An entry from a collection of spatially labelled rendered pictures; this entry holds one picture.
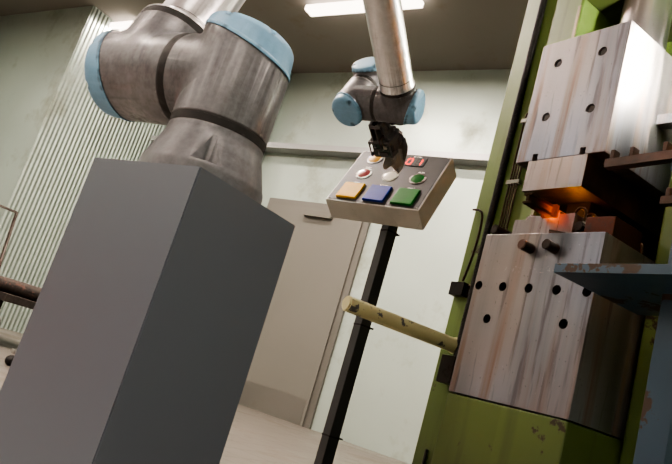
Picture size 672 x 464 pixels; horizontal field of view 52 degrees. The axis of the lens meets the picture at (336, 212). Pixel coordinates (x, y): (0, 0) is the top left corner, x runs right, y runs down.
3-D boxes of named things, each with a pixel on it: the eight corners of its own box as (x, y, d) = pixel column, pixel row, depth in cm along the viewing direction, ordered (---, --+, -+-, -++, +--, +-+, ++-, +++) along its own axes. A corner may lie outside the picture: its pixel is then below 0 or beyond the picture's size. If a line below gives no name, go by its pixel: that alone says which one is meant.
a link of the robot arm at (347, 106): (364, 100, 171) (384, 75, 179) (324, 96, 177) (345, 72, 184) (370, 131, 177) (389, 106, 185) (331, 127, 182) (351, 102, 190)
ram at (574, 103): (634, 147, 172) (661, 10, 182) (515, 163, 204) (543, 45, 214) (717, 209, 194) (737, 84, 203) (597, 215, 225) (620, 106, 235)
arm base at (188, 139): (200, 170, 89) (224, 102, 92) (108, 161, 100) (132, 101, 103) (282, 221, 104) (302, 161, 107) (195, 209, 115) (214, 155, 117)
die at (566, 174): (581, 186, 181) (588, 153, 183) (521, 191, 197) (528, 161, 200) (666, 241, 202) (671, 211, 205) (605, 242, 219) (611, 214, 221)
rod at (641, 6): (643, 59, 204) (666, -54, 214) (599, 70, 217) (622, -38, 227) (670, 83, 212) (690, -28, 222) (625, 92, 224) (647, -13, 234)
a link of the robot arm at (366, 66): (343, 70, 184) (358, 52, 191) (354, 110, 192) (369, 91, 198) (374, 69, 180) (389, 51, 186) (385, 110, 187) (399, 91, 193)
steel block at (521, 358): (568, 420, 151) (606, 231, 162) (447, 390, 183) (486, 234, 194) (697, 466, 180) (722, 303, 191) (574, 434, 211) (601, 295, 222)
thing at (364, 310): (348, 312, 188) (354, 294, 189) (337, 311, 193) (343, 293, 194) (458, 355, 211) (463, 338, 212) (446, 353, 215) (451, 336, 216)
